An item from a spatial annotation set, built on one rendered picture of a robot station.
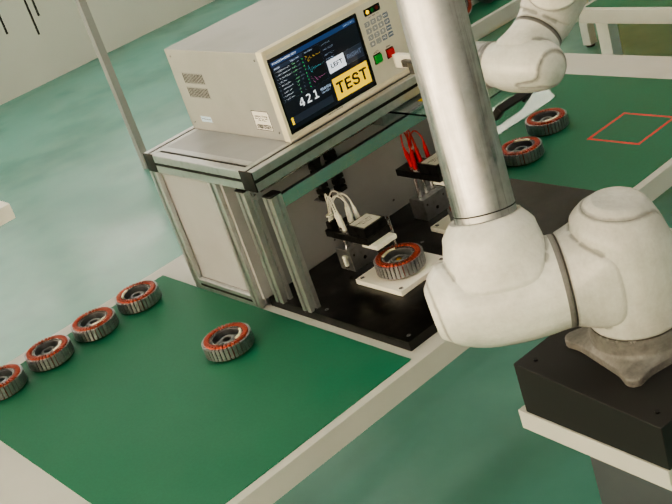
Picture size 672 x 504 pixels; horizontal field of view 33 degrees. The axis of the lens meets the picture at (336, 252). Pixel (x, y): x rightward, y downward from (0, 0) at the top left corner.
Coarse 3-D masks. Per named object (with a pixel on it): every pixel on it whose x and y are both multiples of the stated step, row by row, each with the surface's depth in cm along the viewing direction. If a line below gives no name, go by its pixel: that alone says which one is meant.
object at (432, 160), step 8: (416, 160) 271; (424, 160) 263; (432, 160) 262; (400, 168) 270; (408, 168) 268; (424, 168) 262; (432, 168) 260; (408, 176) 267; (416, 176) 265; (424, 176) 263; (432, 176) 261; (440, 176) 259; (416, 184) 268; (424, 184) 270; (432, 184) 272; (440, 184) 261; (424, 192) 271
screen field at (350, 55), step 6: (354, 48) 249; (360, 48) 250; (342, 54) 247; (348, 54) 248; (354, 54) 249; (360, 54) 250; (330, 60) 245; (336, 60) 246; (342, 60) 247; (348, 60) 248; (354, 60) 249; (330, 66) 245; (336, 66) 246; (342, 66) 247; (330, 72) 245
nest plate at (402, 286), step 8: (432, 256) 251; (440, 256) 250; (424, 264) 249; (432, 264) 247; (368, 272) 253; (416, 272) 246; (424, 272) 245; (360, 280) 251; (368, 280) 250; (376, 280) 249; (384, 280) 248; (392, 280) 246; (400, 280) 245; (408, 280) 244; (416, 280) 243; (376, 288) 247; (384, 288) 245; (392, 288) 243; (400, 288) 242; (408, 288) 242
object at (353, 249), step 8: (336, 248) 259; (344, 248) 258; (352, 248) 256; (360, 248) 258; (368, 248) 259; (352, 256) 257; (360, 256) 258; (368, 256) 260; (352, 264) 257; (360, 264) 258
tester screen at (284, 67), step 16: (336, 32) 245; (352, 32) 248; (304, 48) 240; (320, 48) 243; (336, 48) 246; (272, 64) 236; (288, 64) 238; (304, 64) 241; (320, 64) 243; (352, 64) 249; (288, 80) 239; (304, 80) 241; (320, 80) 244; (288, 96) 240; (336, 96) 248; (288, 112) 240; (320, 112) 246
